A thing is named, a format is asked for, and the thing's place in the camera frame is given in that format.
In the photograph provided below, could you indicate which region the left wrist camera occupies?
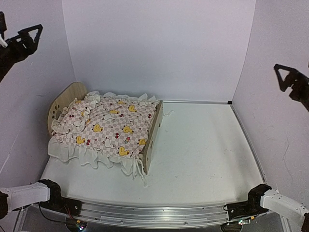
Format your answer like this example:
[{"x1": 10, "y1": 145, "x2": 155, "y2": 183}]
[{"x1": 0, "y1": 11, "x2": 8, "y2": 48}]

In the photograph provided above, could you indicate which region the wooden pet bed frame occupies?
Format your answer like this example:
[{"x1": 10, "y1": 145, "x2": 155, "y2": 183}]
[{"x1": 47, "y1": 81, "x2": 165, "y2": 176}]

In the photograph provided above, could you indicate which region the duck print bed cushion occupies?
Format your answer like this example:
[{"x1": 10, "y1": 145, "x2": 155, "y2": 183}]
[{"x1": 47, "y1": 90, "x2": 160, "y2": 181}]

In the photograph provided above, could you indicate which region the small duck print pillow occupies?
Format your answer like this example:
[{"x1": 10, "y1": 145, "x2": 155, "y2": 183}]
[{"x1": 51, "y1": 91, "x2": 101, "y2": 136}]

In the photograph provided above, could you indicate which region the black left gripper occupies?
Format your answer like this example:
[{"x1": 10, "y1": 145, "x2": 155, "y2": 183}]
[{"x1": 0, "y1": 24, "x2": 44, "y2": 80}]

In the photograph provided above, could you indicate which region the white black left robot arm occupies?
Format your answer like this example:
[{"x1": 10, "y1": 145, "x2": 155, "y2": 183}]
[{"x1": 0, "y1": 20, "x2": 82, "y2": 218}]

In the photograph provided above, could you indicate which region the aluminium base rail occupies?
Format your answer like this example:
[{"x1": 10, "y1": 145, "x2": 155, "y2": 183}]
[{"x1": 23, "y1": 193, "x2": 285, "y2": 228}]

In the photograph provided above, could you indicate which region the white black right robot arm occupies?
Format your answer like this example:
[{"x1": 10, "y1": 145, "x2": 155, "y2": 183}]
[{"x1": 224, "y1": 64, "x2": 309, "y2": 232}]

